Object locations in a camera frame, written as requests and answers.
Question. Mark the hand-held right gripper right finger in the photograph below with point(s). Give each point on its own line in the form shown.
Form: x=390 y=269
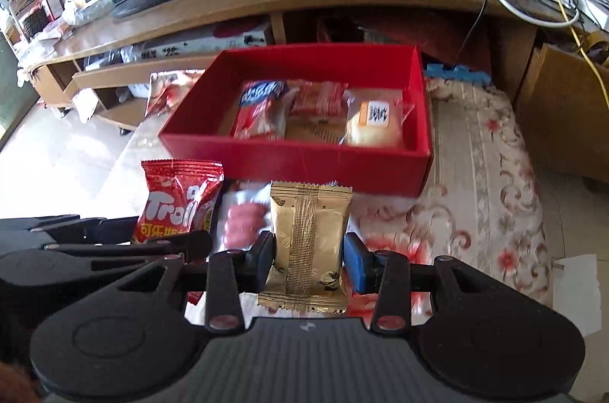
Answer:
x=359 y=265

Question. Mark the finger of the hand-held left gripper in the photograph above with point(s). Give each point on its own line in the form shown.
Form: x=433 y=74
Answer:
x=109 y=230
x=190 y=246

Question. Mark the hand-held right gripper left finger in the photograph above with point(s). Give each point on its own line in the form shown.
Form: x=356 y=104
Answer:
x=261 y=262

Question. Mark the red gummy candy packet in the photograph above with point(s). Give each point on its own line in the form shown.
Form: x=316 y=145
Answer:
x=181 y=198

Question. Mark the white sausage packet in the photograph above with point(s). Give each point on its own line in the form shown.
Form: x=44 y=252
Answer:
x=242 y=215

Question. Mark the gold foil packet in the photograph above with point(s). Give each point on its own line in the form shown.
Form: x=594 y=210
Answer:
x=309 y=236

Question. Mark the red cardboard box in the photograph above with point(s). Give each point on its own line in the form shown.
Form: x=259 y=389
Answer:
x=295 y=167

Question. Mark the steamed bun packet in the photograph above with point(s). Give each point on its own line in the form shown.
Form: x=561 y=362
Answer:
x=371 y=131

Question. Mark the orange bread packet blue label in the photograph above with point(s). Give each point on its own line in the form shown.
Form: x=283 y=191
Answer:
x=259 y=117

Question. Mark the red cake packet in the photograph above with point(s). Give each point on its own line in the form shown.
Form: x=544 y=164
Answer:
x=316 y=100

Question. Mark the floral tablecloth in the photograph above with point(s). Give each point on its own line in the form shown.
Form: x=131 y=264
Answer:
x=476 y=203

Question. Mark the floral printed bag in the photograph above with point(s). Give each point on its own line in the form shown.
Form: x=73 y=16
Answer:
x=166 y=93

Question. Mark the silver media player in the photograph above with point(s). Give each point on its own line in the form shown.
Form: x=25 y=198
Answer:
x=190 y=48

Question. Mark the blue plastic item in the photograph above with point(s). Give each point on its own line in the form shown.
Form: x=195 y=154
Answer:
x=456 y=72

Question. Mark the white paper sheet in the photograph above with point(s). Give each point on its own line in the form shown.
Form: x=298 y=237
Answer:
x=575 y=288

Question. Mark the dark woven basket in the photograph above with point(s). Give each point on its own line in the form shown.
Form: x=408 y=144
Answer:
x=34 y=26

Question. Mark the red framed certificate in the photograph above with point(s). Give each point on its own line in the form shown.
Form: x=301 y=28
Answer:
x=52 y=5

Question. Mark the brown tape roll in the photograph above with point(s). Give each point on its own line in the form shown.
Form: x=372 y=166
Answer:
x=590 y=39

